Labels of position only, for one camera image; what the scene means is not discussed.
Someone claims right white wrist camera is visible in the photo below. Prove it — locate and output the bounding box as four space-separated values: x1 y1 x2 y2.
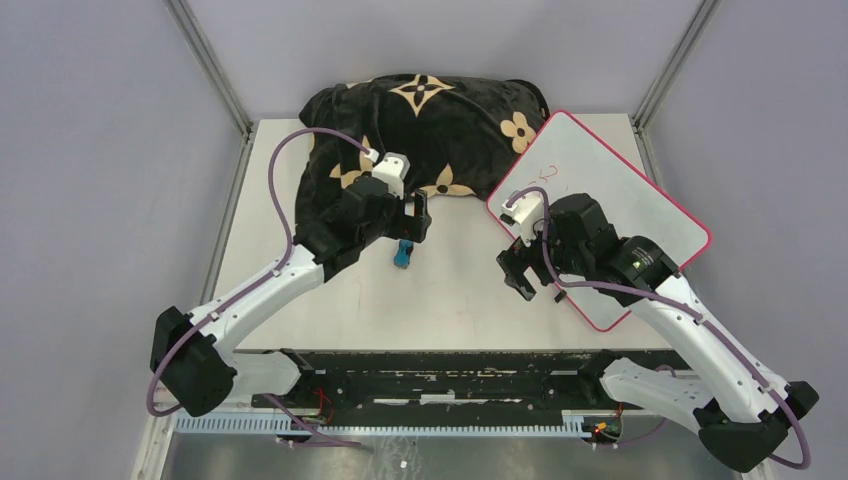
500 192 544 247

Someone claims white slotted cable duct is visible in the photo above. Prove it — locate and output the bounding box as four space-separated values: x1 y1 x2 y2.
173 411 591 439

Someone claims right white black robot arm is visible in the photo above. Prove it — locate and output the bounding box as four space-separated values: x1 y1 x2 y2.
497 187 819 473

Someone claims right aluminium frame post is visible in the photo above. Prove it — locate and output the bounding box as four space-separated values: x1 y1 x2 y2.
631 0 722 132

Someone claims pink framed whiteboard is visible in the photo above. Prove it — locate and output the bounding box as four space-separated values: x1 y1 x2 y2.
487 112 713 339

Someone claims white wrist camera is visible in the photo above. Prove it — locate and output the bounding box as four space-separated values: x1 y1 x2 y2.
500 192 544 247
371 152 410 200

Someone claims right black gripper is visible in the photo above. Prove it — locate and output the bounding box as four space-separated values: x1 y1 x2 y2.
497 208 591 299

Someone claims left aluminium frame post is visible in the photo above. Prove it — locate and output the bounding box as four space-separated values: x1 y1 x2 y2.
164 0 253 137

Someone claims black floral plush blanket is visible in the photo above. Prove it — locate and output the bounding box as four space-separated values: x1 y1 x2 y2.
294 74 550 227

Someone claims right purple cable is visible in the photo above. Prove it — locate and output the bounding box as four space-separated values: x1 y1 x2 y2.
508 186 812 472

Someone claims blue whiteboard eraser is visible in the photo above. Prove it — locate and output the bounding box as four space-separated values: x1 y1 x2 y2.
393 240 414 269

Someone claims aluminium frame post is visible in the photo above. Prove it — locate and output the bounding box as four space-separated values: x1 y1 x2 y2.
164 0 253 137
631 0 722 132

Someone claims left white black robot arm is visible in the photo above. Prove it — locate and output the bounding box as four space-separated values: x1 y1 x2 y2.
148 177 432 417

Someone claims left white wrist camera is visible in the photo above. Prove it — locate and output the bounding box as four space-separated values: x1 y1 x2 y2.
371 152 410 200

